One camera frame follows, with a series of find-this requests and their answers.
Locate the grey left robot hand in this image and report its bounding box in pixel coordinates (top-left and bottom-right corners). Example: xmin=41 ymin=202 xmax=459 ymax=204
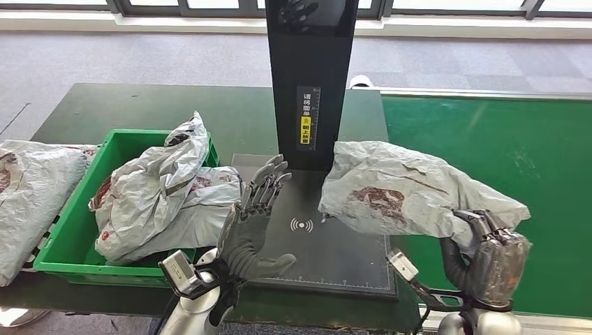
xmin=217 ymin=154 xmax=297 ymax=281

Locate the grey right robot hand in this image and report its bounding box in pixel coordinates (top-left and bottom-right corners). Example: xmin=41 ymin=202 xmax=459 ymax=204
xmin=439 ymin=209 xmax=533 ymax=309

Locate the smooth white poly parcel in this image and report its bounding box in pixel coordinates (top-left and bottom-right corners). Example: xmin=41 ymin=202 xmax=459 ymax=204
xmin=115 ymin=166 xmax=244 ymax=265

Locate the parcel with brown patch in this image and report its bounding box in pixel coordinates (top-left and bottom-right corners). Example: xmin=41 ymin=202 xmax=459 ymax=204
xmin=89 ymin=110 xmax=210 ymax=265

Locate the grey parcel with brown print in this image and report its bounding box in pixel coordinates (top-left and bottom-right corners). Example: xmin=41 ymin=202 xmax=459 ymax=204
xmin=318 ymin=140 xmax=531 ymax=253

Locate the green conveyor belt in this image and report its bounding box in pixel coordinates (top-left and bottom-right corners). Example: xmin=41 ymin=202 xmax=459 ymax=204
xmin=381 ymin=94 xmax=592 ymax=318

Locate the black inbound scanner machine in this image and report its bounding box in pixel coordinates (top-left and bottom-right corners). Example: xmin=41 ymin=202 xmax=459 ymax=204
xmin=231 ymin=0 xmax=399 ymax=299

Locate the large grey poly parcel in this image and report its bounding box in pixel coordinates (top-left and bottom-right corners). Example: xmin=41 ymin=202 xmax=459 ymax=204
xmin=0 ymin=140 xmax=96 ymax=288

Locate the black and yellow label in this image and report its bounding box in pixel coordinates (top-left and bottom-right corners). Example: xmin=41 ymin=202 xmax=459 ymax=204
xmin=295 ymin=86 xmax=321 ymax=152

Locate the dark green table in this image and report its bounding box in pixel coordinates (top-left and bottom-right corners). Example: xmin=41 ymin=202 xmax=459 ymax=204
xmin=0 ymin=83 xmax=422 ymax=332

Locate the green plastic crate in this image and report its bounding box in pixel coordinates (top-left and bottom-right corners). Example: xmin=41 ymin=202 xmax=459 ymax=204
xmin=32 ymin=128 xmax=221 ymax=288

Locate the pale round floor disc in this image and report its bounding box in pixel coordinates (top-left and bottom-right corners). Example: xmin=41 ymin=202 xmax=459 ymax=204
xmin=0 ymin=308 xmax=50 ymax=330

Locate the white window sill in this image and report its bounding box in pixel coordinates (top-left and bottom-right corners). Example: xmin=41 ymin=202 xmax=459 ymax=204
xmin=0 ymin=11 xmax=592 ymax=39

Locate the black left camera bracket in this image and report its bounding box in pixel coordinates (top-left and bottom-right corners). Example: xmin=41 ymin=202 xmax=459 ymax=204
xmin=159 ymin=258 xmax=232 ymax=302

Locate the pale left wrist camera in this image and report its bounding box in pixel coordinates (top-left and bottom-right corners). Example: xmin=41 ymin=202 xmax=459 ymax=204
xmin=158 ymin=249 xmax=198 ymax=297

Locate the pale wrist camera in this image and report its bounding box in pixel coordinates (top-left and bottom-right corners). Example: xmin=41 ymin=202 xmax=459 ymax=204
xmin=158 ymin=249 xmax=198 ymax=297
xmin=387 ymin=248 xmax=420 ymax=283

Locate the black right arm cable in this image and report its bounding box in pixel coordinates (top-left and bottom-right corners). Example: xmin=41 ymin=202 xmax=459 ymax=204
xmin=413 ymin=300 xmax=431 ymax=335

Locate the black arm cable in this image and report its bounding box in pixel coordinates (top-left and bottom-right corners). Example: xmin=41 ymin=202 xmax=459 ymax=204
xmin=152 ymin=295 xmax=179 ymax=335
xmin=413 ymin=300 xmax=431 ymax=335

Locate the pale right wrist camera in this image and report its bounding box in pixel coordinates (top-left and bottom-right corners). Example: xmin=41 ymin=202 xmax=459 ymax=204
xmin=387 ymin=248 xmax=420 ymax=283

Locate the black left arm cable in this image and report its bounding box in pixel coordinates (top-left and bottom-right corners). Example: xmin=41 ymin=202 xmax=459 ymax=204
xmin=152 ymin=295 xmax=179 ymax=335

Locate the dark window frame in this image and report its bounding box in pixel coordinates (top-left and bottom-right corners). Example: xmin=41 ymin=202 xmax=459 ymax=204
xmin=0 ymin=0 xmax=592 ymax=22

